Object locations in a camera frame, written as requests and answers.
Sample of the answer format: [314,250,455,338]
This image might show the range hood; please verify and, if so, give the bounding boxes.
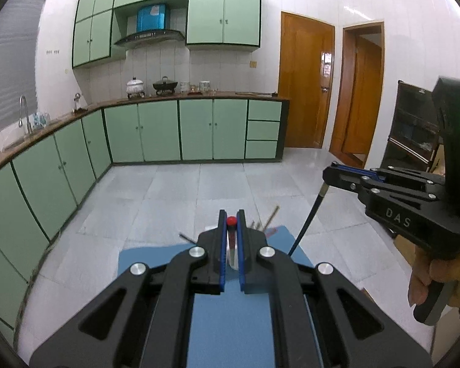
[113,3,187,49]

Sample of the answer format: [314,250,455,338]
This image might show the black wok with lid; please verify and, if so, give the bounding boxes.
[152,76,176,96]

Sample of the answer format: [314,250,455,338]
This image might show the wooden chopstick with red handle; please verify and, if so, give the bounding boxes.
[226,216,239,256]

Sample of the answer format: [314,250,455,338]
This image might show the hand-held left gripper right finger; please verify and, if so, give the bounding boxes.
[237,209,434,368]

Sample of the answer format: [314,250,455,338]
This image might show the cardboard box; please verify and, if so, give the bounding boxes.
[429,144,451,179]

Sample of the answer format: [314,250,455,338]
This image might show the blue table mat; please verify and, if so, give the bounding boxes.
[117,224,326,368]

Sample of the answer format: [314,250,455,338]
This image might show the plain light wooden chopstick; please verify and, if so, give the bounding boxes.
[263,205,281,233]

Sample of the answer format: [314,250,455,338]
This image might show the white cooking pot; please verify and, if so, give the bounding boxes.
[126,77,145,99]

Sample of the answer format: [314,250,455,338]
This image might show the green base cabinets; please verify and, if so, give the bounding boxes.
[0,98,292,332]

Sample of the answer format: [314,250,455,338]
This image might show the person's right hand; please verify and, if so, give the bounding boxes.
[408,245,460,310]

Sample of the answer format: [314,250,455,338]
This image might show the chrome sink faucet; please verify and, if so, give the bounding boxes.
[18,95,33,136]

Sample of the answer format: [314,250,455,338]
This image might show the open wooden door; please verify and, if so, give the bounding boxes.
[330,21,386,165]

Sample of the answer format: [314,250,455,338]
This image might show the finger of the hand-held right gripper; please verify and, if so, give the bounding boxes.
[322,166,438,202]
[330,162,446,185]

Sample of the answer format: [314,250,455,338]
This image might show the closed wooden door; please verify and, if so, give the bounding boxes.
[278,11,336,149]

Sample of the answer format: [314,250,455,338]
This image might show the black glass-front cabinet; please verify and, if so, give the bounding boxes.
[379,80,445,173]

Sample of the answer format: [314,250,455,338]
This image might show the green wall cabinets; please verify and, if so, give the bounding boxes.
[72,0,262,70]

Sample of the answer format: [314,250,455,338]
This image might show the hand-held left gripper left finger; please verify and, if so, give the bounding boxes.
[29,209,228,368]

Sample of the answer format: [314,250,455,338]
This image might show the grey window blind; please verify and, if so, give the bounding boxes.
[0,0,48,141]

